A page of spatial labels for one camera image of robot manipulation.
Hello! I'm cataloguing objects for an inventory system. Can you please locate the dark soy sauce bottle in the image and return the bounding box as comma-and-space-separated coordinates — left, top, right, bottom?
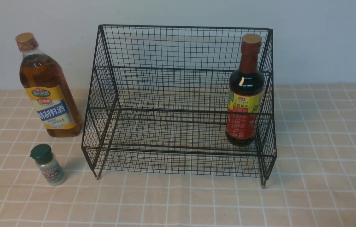
226, 34, 265, 147

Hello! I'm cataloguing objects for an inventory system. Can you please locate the amber cooking wine bottle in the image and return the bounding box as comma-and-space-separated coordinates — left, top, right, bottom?
15, 32, 83, 137

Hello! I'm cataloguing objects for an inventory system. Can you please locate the small green-capped seasoning shaker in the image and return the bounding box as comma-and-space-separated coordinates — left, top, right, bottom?
30, 144, 66, 186

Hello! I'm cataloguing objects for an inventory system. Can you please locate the beige checkered tablecloth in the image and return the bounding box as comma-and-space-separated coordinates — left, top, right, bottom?
0, 84, 356, 227

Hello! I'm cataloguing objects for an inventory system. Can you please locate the black wire mesh rack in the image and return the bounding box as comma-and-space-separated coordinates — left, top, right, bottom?
81, 24, 277, 186

